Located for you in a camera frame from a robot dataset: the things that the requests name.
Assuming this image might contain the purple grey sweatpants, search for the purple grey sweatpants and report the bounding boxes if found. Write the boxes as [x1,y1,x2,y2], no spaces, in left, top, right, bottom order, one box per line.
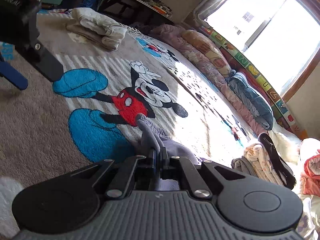
[135,113,211,198]

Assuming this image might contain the white folded clothes pile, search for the white folded clothes pile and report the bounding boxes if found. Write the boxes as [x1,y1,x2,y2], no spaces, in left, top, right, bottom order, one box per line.
[66,8,127,51]

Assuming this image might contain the cream grey clothes stack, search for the cream grey clothes stack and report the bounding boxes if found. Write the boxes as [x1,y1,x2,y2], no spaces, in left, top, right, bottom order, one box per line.
[231,141,286,186]

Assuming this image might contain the Mickey Mouse plush blanket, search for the Mickey Mouse plush blanket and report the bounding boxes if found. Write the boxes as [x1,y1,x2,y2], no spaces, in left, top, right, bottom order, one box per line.
[0,8,261,238]

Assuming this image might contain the dark side desk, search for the dark side desk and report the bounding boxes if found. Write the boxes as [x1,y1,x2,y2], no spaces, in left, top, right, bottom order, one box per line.
[64,0,176,28]

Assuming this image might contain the colourful alphabet foam mat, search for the colourful alphabet foam mat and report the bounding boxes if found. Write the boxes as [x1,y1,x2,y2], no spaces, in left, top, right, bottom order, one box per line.
[199,25,308,140]

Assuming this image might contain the yellow patterned pillow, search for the yellow patterned pillow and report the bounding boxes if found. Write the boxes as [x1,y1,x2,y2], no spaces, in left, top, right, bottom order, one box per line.
[182,30,232,77]

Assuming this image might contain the orange white rolled quilt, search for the orange white rolled quilt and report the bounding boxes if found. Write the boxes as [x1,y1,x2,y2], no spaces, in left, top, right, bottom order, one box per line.
[299,138,319,197]

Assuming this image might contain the pink floral long quilt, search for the pink floral long quilt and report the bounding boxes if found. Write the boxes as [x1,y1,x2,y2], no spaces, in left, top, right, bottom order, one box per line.
[150,24,266,135]

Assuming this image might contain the window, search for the window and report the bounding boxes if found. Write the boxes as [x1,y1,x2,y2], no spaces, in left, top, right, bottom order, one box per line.
[204,0,319,95]

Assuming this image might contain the grey curtain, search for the grey curtain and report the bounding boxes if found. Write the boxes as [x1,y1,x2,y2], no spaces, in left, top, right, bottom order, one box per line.
[191,0,241,22]

